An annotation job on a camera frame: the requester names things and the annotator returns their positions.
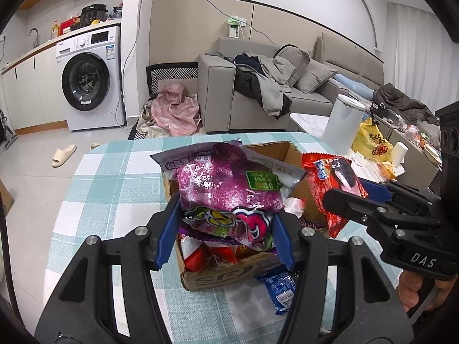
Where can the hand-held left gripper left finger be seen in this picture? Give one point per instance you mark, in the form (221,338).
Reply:
(168,229)

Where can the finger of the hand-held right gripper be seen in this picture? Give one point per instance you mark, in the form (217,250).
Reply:
(376,190)
(348,204)

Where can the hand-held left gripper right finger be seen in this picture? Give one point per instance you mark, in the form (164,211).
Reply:
(283,242)

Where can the red cake packet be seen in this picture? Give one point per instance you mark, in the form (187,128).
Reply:
(319,186)

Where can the red chip bag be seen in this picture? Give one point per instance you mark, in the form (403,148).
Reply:
(195,258)

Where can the blue snack packet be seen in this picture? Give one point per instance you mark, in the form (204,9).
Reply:
(279,290)

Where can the purple snack bag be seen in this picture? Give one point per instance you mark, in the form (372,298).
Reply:
(222,186)

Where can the brown cardboard box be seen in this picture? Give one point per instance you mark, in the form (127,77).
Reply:
(215,280)

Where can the person's right hand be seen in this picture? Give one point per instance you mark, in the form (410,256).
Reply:
(408,290)

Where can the white paper cup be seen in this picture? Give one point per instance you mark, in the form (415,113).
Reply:
(400,154)

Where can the grey side cabinet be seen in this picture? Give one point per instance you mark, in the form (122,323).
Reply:
(416,165)

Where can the yellow plastic bag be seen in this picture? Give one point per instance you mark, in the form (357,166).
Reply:
(371,141)

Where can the white bowl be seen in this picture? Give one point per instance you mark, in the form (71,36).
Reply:
(432,154)

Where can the white bin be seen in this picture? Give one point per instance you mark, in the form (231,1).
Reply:
(340,125)

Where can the black bag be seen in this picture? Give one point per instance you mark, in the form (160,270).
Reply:
(378,110)

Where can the dark green jacket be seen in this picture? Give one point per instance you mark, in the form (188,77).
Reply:
(401,102)

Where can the white coffee table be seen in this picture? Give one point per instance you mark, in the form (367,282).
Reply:
(306,122)

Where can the beige cloth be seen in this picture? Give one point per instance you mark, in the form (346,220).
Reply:
(147,125)

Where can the light blue blanket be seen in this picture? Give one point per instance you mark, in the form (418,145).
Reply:
(353,84)

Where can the beige slipper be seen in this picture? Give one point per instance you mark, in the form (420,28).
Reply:
(94,146)
(64,156)

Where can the pink cloth pile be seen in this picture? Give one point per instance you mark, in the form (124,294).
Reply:
(175,111)

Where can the grey pillow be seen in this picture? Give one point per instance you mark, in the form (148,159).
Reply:
(292,62)
(317,75)

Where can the grey hoodie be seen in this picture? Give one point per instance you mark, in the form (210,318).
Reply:
(272,86)

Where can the grey sofa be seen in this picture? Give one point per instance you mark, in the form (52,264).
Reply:
(215,93)

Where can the printed cardboard box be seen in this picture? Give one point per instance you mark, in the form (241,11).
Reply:
(5,197)

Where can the floor mop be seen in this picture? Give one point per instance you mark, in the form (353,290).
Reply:
(7,132)

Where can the white kitchen cabinet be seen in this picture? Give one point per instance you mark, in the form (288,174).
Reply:
(32,89)

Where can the white washing machine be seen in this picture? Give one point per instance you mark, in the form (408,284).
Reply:
(93,46)

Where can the red box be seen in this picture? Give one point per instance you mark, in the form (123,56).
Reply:
(69,25)

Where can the black pressure cooker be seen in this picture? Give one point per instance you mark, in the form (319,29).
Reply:
(94,14)

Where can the yellow oil bottle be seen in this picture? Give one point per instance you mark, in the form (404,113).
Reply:
(54,30)

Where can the metal faucet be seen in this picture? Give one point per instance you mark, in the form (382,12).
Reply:
(34,36)

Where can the white wall device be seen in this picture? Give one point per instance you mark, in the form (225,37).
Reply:
(236,25)

